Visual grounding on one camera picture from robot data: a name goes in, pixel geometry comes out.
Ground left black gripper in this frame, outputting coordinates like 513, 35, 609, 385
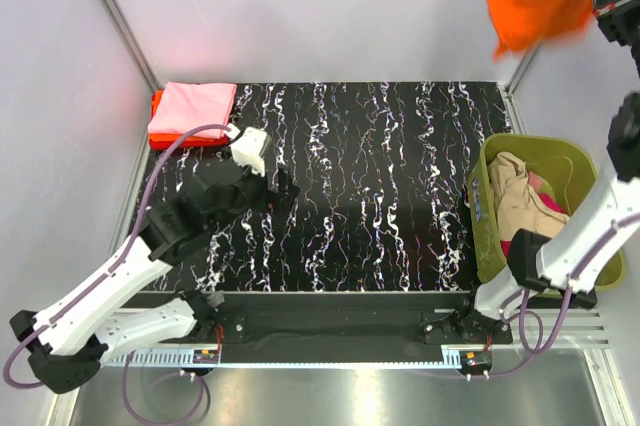
210, 158, 301, 236

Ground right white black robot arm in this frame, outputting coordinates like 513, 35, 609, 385
453, 0, 639, 343

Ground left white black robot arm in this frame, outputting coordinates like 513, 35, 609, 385
3, 160, 300, 394

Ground black marble pattern mat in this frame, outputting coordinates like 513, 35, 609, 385
150, 82, 511, 292

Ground folded pink t shirt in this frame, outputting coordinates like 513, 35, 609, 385
147, 82, 237, 136

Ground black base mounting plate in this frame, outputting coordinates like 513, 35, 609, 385
160, 292, 513, 368

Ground olive green plastic basket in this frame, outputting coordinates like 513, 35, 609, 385
467, 133, 626, 303

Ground pink garment in basket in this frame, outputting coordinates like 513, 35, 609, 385
528, 172, 553, 196

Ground magenta garment in basket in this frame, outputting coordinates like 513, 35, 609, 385
495, 192, 569, 258

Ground beige garment in basket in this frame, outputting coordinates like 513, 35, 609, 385
487, 151, 572, 242

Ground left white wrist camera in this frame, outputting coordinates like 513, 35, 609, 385
227, 124, 271, 177

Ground right aluminium frame post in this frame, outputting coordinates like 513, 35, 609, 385
505, 42, 542, 95

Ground aluminium frame post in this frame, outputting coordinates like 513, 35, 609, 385
505, 42, 542, 95
99, 0, 160, 92

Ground white slotted cable duct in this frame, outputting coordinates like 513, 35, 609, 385
107, 348, 221, 368

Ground left aluminium frame post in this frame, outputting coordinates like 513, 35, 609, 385
99, 0, 160, 92

